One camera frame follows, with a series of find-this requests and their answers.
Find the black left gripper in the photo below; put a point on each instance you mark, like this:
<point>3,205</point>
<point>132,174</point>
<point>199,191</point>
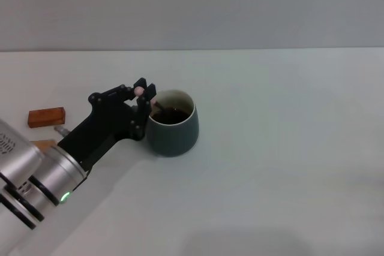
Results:
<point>105,130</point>

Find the dark grey ceramic mug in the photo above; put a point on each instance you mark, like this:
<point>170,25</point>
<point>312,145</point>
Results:
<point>174,139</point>

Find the reddish brown wooden block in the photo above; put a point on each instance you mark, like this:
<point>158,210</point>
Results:
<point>46,117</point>

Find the light wooden block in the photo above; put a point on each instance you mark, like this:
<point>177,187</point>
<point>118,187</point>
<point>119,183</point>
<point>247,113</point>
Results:
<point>45,143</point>

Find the silver perforated wrist camera box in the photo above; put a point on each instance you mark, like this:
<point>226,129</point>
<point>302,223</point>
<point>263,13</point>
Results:
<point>18,154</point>

